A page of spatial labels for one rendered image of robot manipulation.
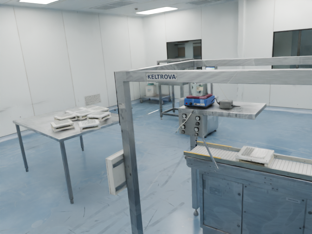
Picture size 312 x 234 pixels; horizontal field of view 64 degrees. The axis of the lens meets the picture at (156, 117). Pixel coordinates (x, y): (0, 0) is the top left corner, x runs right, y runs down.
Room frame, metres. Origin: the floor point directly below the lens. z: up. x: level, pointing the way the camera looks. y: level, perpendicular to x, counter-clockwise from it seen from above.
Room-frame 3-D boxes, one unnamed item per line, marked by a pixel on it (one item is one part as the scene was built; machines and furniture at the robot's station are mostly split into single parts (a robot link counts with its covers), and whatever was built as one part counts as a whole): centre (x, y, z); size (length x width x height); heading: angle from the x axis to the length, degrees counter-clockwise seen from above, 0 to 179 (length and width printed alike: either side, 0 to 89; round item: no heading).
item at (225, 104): (1.94, -0.56, 1.30); 0.12 x 0.07 x 0.06; 55
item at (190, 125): (2.02, -0.31, 1.14); 0.22 x 0.11 x 0.20; 55
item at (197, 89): (2.09, -0.38, 1.45); 0.15 x 0.15 x 0.19
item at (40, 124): (3.58, 1.26, 0.84); 1.50 x 1.10 x 0.04; 46
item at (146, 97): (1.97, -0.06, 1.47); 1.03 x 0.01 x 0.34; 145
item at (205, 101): (2.08, -0.38, 1.32); 0.21 x 0.20 x 0.09; 145
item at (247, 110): (2.02, -0.55, 1.25); 0.62 x 0.38 x 0.04; 55
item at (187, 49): (8.27, -1.02, 1.43); 1.32 x 0.01 x 1.11; 50
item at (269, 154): (1.85, -0.78, 0.89); 0.25 x 0.24 x 0.02; 145
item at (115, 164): (1.54, 0.27, 0.97); 0.17 x 0.06 x 0.26; 145
